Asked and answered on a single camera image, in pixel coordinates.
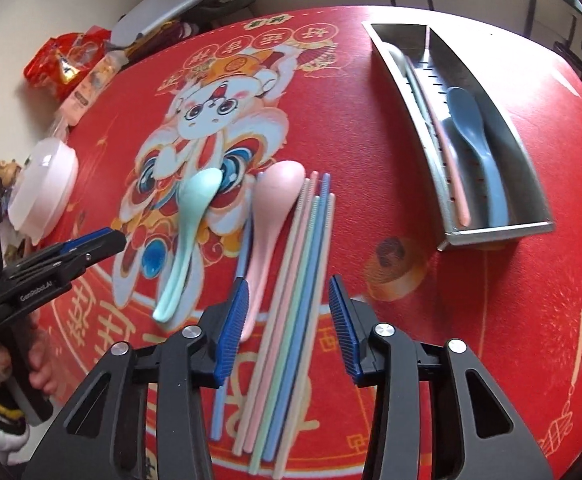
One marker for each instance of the beige spoon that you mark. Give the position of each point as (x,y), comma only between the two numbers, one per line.
(398,60)

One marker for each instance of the figurine shaped bottle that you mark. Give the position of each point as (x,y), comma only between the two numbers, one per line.
(6,170)

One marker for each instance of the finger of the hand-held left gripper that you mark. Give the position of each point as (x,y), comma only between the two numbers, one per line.
(61,267)
(96,236)

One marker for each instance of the person's left hand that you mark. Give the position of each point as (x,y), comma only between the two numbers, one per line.
(43,375)

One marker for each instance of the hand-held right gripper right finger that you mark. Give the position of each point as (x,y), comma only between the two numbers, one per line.
(343,330)

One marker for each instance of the mint green spoon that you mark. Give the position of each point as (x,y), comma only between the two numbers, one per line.
(198,195)

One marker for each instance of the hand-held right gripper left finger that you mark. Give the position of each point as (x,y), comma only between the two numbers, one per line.
(231,330)

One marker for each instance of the pink carton box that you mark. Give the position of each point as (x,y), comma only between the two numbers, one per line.
(88,90)

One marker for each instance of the blue spoon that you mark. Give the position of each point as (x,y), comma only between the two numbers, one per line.
(466,110)

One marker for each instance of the green chopstick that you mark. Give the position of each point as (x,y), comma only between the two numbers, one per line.
(302,260)

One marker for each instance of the beige chopstick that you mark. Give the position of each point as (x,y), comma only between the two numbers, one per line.
(320,260)
(284,260)

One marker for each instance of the red snack bag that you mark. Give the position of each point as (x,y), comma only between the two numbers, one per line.
(61,60)

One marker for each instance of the metal perforated utensil tray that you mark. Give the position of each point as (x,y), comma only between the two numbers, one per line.
(516,170)

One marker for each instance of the red printed table mat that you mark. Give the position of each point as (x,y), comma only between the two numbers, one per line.
(371,160)

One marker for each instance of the blue chopstick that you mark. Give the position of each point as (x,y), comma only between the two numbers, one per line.
(310,260)

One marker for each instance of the pink spoon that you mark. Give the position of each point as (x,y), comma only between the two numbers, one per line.
(278,185)

